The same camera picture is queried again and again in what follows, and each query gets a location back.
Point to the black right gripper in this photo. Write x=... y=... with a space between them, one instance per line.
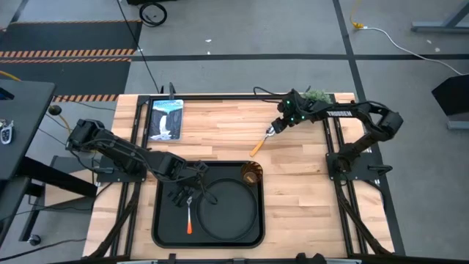
x=291 y=113

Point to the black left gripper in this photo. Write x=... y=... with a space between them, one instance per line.
x=196 y=174

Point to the black round plate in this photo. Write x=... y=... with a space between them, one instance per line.
x=229 y=210

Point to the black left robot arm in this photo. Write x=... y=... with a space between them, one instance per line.
x=124 y=152

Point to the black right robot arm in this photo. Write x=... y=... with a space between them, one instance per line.
x=366 y=117

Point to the black rectangular tray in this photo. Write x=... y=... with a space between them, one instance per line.
x=172 y=227

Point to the amber ribbed cup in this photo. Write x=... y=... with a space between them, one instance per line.
x=251 y=172

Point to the green artificial plant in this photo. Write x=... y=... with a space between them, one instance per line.
x=319 y=95

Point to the waterfall picture book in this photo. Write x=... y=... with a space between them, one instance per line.
x=165 y=119

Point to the black caster wheel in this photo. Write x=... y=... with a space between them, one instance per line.
x=34 y=240

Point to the black hazard striped floor mat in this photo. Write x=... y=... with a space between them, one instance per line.
x=73 y=77
x=73 y=36

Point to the black angular box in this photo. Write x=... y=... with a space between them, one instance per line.
x=452 y=95

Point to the black desk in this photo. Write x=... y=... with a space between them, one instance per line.
x=22 y=124

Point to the grey table foot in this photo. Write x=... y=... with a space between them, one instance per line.
x=439 y=25

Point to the white key fob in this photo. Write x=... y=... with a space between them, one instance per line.
x=6 y=132

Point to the black aluminium table frame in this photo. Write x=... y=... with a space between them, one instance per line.
x=227 y=97

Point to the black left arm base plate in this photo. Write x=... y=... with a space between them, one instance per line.
x=110 y=176

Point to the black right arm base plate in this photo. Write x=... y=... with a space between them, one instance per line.
x=366 y=172

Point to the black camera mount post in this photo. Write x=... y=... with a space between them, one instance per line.
x=171 y=89

